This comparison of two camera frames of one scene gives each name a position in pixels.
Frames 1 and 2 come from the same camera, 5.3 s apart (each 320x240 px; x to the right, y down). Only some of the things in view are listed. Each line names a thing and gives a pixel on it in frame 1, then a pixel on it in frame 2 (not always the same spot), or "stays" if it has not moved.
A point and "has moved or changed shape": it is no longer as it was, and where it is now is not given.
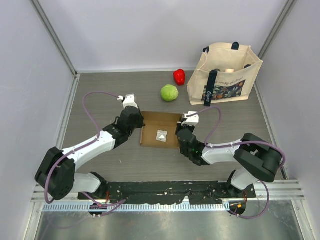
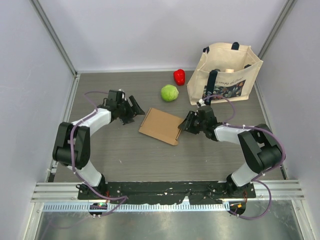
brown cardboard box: [159, 130] has moved or changed shape
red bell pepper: [179, 75] stays
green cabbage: [169, 93] stays
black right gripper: [180, 126] -> [187, 124]
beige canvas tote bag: [226, 72] stays
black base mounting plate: [195, 192] stays
